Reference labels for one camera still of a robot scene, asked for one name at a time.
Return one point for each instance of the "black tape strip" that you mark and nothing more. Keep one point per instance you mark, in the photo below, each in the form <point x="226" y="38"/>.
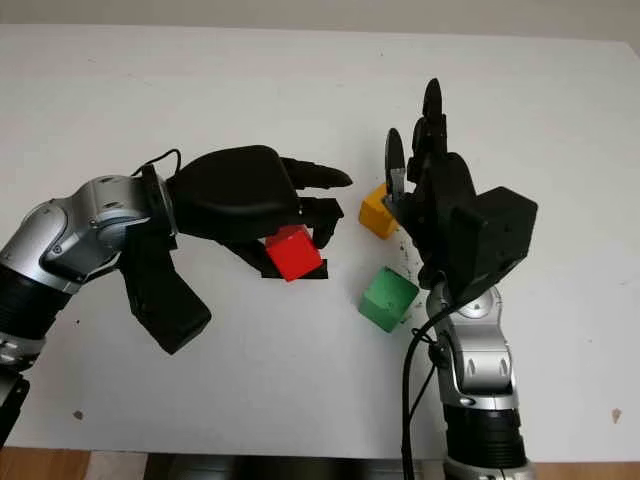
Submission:
<point x="320" y="274"/>

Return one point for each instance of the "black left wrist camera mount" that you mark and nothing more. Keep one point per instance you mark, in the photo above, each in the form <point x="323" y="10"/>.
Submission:
<point x="160" y="295"/>

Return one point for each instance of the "red wooden block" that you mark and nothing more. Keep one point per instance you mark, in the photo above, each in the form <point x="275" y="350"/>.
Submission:
<point x="292" y="255"/>

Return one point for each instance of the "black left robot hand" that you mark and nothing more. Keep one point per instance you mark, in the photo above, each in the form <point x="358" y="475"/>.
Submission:
<point x="235" y="190"/>

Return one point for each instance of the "green wooden block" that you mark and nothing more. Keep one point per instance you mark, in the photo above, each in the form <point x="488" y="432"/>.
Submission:
<point x="387" y="297"/>

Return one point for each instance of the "dark grey robot torso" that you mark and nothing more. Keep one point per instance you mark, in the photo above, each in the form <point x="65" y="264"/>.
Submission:
<point x="250" y="467"/>

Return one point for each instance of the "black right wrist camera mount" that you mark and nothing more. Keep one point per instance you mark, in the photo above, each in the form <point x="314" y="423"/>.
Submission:
<point x="500" y="235"/>

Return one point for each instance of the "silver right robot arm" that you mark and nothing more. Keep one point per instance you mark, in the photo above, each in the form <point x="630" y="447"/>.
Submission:
<point x="480" y="360"/>

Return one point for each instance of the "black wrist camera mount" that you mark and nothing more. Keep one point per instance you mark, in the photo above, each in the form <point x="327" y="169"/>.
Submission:
<point x="500" y="235"/>
<point x="160" y="295"/>

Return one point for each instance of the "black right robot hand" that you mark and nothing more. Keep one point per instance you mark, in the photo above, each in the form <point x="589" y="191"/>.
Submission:
<point x="442" y="180"/>

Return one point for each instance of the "yellow wooden block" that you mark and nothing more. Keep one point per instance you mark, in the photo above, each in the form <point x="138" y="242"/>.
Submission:
<point x="375" y="212"/>

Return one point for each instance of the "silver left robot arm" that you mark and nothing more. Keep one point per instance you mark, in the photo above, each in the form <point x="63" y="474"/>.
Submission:
<point x="85" y="220"/>

